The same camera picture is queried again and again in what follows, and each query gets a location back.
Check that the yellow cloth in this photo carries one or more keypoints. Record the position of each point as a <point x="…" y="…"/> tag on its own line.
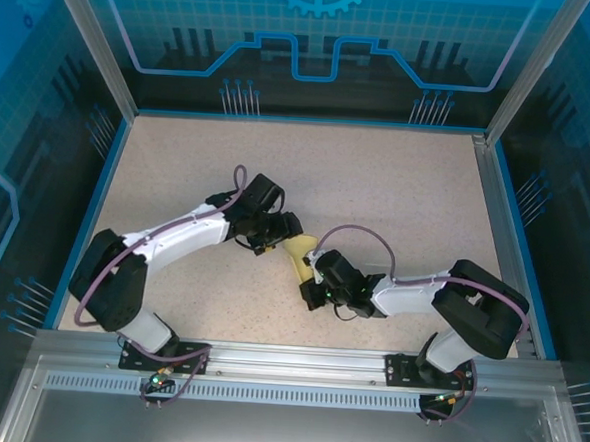
<point x="301" y="246"/>

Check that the wide aluminium rail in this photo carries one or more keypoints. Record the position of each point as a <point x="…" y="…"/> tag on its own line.
<point x="291" y="361"/>

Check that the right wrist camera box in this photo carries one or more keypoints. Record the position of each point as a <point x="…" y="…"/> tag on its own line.
<point x="312" y="264"/>

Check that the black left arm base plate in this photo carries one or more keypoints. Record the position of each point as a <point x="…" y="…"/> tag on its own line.
<point x="191" y="357"/>

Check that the aluminium frame post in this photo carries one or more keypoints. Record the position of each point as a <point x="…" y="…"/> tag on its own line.
<point x="103" y="59"/>
<point x="529" y="70"/>

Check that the blue grid print panel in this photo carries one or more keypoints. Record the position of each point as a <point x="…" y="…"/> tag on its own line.
<point x="21" y="114"/>
<point x="580" y="148"/>

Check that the blue gear print panel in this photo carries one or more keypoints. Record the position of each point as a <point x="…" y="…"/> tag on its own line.
<point x="308" y="11"/>

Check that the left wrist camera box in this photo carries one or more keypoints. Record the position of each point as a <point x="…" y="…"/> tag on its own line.
<point x="277" y="206"/>

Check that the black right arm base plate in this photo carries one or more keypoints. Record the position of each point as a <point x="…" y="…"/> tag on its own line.
<point x="398" y="370"/>

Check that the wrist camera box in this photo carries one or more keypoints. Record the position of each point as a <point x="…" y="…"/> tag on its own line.
<point x="277" y="206"/>
<point x="312" y="264"/>

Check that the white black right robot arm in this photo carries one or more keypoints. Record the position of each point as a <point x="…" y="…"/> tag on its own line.
<point x="405" y="298"/>

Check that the blue table border strip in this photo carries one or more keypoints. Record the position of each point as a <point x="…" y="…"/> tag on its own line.
<point x="91" y="218"/>

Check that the narrow aluminium rail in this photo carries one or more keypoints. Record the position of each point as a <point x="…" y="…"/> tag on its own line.
<point x="505" y="244"/>

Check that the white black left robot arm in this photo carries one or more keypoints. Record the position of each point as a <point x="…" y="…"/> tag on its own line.
<point x="184" y="234"/>

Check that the grey metal sheet tray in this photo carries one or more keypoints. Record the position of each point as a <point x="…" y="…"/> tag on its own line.
<point x="282" y="430"/>

